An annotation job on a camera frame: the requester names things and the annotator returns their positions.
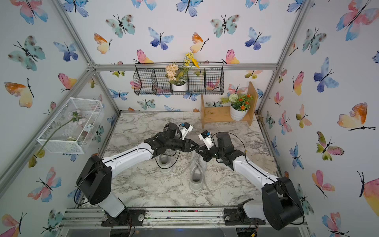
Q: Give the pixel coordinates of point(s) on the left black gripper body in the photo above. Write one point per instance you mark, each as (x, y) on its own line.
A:
(176, 144)

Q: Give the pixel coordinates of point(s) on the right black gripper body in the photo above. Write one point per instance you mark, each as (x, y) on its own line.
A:
(216, 153)

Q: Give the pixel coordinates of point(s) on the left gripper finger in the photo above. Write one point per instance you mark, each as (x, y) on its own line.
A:
(193, 149)
(193, 144)

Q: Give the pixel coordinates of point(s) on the white sneaker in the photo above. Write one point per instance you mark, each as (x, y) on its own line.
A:
(197, 169)
(166, 161)

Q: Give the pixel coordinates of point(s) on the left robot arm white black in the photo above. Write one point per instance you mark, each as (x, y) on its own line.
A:
(95, 180)

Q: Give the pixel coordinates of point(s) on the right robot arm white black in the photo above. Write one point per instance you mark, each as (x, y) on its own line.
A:
(280, 205)

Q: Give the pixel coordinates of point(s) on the wooden shelf stand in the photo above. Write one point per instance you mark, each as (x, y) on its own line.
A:
(223, 114)

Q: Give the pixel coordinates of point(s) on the beige work glove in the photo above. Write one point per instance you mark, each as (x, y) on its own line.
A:
(267, 163)

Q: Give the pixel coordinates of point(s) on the white pot orange flowers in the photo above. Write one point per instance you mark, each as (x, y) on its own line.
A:
(240, 104)

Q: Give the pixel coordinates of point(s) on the white pot peach flowers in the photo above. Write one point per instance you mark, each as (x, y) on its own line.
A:
(178, 75)

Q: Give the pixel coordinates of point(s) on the pink artificial flower stem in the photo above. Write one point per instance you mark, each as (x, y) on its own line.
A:
(63, 135)

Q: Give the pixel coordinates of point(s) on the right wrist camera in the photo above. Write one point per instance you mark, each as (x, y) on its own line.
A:
(207, 139)

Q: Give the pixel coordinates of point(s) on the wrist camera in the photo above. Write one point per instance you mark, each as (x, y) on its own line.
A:
(207, 139)
(185, 128)

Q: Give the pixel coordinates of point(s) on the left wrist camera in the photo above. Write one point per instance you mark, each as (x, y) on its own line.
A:
(185, 128)

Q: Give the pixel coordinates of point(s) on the black wire wall basket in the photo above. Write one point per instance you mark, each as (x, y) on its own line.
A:
(206, 78)

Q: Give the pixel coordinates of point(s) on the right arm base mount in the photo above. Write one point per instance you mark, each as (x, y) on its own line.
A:
(239, 216)

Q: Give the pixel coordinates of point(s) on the aluminium front rail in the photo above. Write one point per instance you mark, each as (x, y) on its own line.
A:
(170, 221)

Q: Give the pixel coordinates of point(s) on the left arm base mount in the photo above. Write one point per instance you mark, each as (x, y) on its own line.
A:
(128, 217)

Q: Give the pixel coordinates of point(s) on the white wire mesh basket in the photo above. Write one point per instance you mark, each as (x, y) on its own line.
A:
(93, 110)

